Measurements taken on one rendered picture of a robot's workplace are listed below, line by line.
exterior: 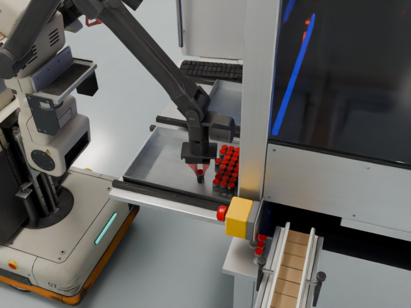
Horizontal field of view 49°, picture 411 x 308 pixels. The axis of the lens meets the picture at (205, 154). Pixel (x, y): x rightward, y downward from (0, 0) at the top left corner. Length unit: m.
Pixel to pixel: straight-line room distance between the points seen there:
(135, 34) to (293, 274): 0.68
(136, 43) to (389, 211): 0.70
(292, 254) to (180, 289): 1.11
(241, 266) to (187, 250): 1.15
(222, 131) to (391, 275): 0.58
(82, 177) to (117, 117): 0.93
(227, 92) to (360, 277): 0.85
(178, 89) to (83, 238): 1.11
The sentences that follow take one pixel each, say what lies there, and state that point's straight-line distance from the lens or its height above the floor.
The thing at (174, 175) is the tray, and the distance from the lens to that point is 1.42.
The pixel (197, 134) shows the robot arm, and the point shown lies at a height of 1.09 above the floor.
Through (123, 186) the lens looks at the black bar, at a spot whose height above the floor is 0.90.
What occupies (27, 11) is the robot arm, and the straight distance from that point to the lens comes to 1.24.
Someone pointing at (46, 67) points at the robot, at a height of 1.09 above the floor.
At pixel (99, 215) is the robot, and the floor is 0.28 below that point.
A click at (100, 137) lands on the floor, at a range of 3.04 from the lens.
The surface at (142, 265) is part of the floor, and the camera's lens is 2.30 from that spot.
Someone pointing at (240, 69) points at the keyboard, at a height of 0.83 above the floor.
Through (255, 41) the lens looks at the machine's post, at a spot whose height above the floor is 1.45.
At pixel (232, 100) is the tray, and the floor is 0.88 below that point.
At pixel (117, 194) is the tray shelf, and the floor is 0.88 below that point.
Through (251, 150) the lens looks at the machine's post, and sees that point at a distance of 1.06.
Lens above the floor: 1.86
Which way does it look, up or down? 41 degrees down
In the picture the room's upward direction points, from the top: 1 degrees counter-clockwise
